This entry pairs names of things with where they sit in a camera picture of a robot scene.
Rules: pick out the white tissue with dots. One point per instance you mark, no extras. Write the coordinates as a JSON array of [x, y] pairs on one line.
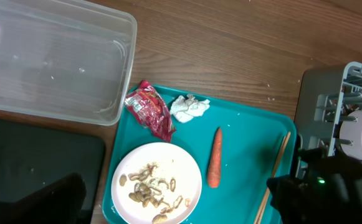
[[185, 109]]

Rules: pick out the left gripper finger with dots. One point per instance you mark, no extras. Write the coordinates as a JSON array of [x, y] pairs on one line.
[[60, 202]]

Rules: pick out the grey dishwasher rack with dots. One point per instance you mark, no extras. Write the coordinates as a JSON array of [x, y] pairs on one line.
[[327, 96]]

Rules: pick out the clear plastic storage bin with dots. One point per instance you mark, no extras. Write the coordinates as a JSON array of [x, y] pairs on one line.
[[69, 60]]

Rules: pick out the teal serving tray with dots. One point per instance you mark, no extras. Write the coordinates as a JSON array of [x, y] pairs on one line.
[[255, 143]]

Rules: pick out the white plate with food scraps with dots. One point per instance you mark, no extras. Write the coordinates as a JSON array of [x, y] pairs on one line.
[[156, 183]]

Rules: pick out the black plastic tray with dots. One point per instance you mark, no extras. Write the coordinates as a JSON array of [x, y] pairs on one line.
[[33, 157]]

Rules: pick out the red snack wrapper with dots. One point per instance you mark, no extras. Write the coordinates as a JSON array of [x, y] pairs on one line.
[[150, 110]]

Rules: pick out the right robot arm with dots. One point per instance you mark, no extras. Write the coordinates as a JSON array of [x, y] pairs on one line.
[[329, 192]]

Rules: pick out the orange carrot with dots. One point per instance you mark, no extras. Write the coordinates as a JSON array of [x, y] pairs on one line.
[[214, 168]]

